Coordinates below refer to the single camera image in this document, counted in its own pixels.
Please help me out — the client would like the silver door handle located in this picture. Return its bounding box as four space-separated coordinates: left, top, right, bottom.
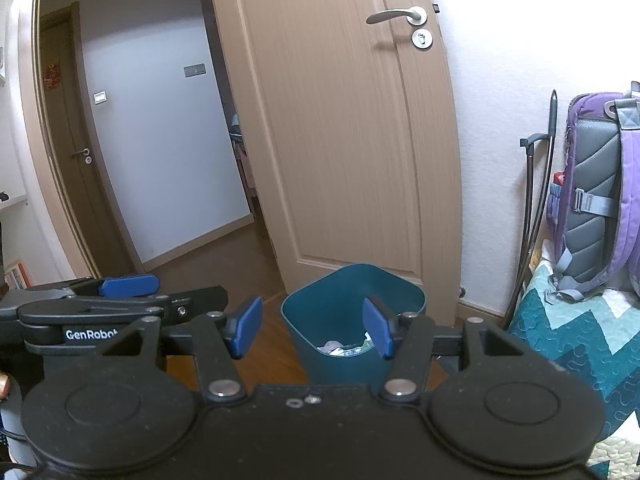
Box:
366 6 429 28

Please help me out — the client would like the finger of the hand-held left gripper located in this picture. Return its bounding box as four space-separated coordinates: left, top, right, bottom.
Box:
9 273 160 302
17 285 229 335

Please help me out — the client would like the dark brown door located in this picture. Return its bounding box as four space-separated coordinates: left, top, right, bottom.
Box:
40 2 146 277

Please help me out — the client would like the teal cream zigzag quilt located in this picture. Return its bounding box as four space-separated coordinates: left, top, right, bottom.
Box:
505 240 640 480

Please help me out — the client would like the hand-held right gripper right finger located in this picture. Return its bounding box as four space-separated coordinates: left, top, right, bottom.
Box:
363 295 527 404

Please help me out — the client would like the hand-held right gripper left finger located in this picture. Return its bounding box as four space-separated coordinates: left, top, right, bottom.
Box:
104 295 265 404

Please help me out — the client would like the purple grey backpack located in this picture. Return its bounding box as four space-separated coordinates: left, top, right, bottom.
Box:
545 91 640 306

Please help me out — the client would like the light wooden door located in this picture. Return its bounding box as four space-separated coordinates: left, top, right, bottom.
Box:
207 0 464 329

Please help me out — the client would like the teal plastic trash bin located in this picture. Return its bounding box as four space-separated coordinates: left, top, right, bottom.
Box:
280 263 429 386

